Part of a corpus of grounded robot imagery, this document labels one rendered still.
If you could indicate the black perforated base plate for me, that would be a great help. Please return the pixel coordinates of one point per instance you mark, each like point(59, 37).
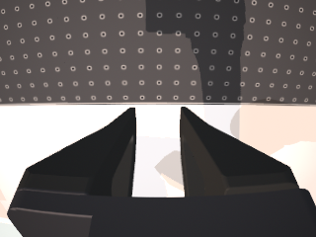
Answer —
point(158, 52)

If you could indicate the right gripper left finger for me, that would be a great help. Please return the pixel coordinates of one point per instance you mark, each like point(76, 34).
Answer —
point(89, 164)

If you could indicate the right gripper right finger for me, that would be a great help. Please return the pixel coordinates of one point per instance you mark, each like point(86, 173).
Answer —
point(229, 165)

